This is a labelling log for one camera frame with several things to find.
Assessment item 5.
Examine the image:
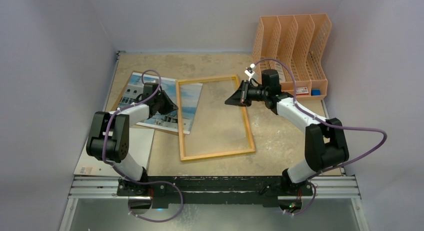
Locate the yellow wooden picture frame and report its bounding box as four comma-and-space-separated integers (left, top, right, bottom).
175, 74, 257, 162

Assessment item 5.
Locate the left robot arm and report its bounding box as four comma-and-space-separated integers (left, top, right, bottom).
85, 82, 178, 196

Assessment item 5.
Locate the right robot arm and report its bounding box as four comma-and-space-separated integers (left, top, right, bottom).
224, 69, 349, 195

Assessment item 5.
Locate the white label card in organizer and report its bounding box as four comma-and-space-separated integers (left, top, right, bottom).
277, 70, 286, 83

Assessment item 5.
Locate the red white small box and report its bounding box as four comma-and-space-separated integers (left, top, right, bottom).
295, 86, 310, 96

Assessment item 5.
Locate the brown backing board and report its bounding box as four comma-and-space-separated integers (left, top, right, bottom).
130, 123, 179, 136

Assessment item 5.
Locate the blue small object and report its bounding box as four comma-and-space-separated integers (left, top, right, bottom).
310, 89, 321, 96

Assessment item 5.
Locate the orange plastic file organizer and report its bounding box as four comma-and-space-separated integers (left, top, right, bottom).
252, 13, 332, 101

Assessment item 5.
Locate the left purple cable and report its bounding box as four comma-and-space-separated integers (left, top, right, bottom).
101, 69, 184, 223

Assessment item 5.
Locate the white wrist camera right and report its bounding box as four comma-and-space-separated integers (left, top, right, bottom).
244, 63, 257, 82

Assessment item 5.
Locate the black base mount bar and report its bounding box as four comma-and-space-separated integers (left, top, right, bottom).
117, 175, 313, 209

